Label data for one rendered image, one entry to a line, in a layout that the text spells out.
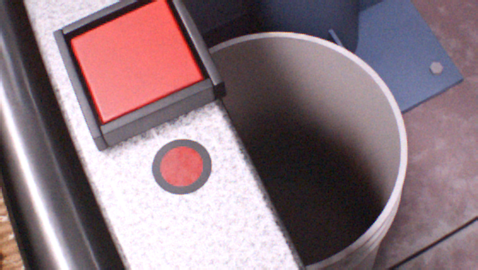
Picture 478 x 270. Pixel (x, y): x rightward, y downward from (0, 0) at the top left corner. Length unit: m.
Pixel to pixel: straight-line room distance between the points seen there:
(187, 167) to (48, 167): 0.08
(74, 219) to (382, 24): 1.15
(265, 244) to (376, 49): 1.11
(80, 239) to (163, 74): 0.10
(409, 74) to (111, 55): 1.07
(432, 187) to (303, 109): 0.28
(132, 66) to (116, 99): 0.02
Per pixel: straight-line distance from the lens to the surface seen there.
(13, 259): 0.52
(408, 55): 1.61
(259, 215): 0.53
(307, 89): 1.30
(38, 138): 0.57
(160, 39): 0.56
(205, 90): 0.54
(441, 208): 1.52
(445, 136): 1.57
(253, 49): 1.23
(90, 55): 0.57
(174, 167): 0.54
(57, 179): 0.56
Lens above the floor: 1.41
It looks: 64 degrees down
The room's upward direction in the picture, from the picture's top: 11 degrees counter-clockwise
